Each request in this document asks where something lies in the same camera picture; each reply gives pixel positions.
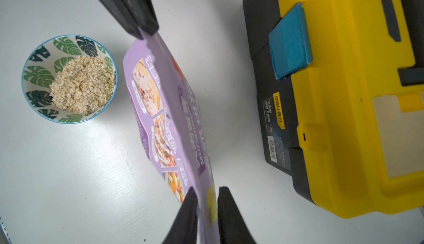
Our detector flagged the purple oats bag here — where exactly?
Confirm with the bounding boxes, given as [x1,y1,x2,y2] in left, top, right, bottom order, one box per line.
[123,33,220,244]

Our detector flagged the yellow and black toolbox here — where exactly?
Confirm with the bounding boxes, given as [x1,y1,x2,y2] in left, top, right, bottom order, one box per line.
[242,0,424,219]

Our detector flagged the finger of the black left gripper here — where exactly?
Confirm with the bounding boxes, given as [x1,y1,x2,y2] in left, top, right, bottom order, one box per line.
[100,0,159,40]

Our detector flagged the green leaf pattern bowl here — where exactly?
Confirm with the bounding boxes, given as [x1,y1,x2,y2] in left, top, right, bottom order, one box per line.
[22,35,118,124]

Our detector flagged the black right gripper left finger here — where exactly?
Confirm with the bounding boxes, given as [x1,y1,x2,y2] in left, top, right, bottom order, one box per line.
[162,187,198,244]

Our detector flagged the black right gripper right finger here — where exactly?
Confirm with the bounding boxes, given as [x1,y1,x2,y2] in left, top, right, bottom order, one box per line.
[218,187,256,244]

